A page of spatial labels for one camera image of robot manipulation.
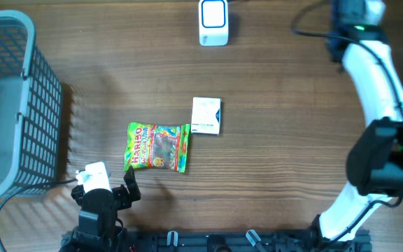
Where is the Haribo gummy candy bag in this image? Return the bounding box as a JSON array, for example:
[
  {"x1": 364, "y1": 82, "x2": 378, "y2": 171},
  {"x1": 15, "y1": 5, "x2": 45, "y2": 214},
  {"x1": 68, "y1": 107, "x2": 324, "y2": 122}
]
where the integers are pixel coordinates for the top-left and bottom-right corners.
[{"x1": 124, "y1": 122, "x2": 190, "y2": 173}]

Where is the white blue carton box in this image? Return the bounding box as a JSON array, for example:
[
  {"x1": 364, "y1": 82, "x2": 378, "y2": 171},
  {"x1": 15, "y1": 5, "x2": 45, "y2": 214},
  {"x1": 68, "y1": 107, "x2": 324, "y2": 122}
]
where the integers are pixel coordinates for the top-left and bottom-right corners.
[{"x1": 190, "y1": 97, "x2": 222, "y2": 135}]

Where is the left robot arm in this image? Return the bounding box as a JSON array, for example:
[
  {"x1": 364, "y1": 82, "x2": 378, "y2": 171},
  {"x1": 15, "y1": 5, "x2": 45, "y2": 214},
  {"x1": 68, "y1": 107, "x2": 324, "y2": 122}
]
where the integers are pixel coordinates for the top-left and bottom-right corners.
[{"x1": 61, "y1": 162, "x2": 141, "y2": 251}]

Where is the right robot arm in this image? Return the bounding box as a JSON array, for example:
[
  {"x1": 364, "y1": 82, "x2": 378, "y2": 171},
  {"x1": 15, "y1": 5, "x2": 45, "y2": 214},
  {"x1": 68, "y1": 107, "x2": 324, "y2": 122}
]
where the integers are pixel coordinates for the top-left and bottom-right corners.
[{"x1": 318, "y1": 1, "x2": 403, "y2": 248}]

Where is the white barcode scanner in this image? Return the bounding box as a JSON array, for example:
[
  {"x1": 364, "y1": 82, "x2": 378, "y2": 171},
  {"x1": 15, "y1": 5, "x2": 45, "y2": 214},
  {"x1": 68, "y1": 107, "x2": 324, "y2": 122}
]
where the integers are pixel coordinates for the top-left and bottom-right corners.
[{"x1": 198, "y1": 0, "x2": 229, "y2": 47}]

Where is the grey plastic mesh basket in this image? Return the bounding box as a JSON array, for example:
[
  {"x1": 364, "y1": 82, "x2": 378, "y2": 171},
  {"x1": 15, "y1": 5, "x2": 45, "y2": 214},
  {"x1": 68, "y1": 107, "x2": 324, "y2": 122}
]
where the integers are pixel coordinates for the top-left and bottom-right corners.
[{"x1": 0, "y1": 10, "x2": 63, "y2": 198}]

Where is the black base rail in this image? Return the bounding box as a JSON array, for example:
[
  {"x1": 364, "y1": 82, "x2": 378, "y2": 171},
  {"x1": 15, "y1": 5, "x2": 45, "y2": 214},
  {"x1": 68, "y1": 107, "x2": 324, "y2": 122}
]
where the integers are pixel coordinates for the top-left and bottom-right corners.
[{"x1": 59, "y1": 230, "x2": 373, "y2": 252}]

